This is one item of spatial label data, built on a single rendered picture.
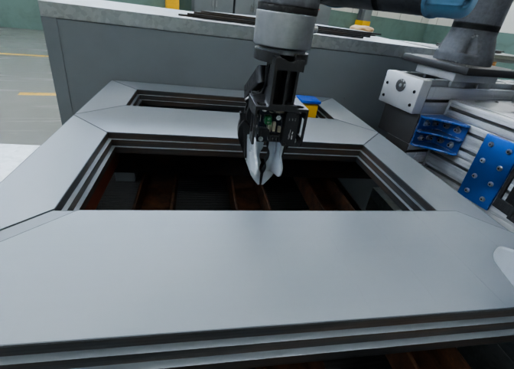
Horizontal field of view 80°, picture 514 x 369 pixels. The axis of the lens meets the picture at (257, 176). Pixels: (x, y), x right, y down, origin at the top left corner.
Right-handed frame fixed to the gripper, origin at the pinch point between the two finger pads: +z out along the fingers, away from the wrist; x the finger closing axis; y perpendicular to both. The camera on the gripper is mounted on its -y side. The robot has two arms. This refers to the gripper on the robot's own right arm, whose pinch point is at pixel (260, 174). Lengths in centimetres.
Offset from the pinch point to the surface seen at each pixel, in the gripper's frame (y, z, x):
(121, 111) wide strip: -30.5, 0.8, -28.2
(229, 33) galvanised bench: -63, -16, -1
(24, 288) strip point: 21.4, 0.7, -26.0
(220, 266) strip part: 19.5, 0.7, -7.7
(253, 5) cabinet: -878, -25, 131
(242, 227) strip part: 12.8, 0.8, -4.5
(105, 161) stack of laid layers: -9.5, 3.4, -26.9
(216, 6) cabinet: -855, -12, 33
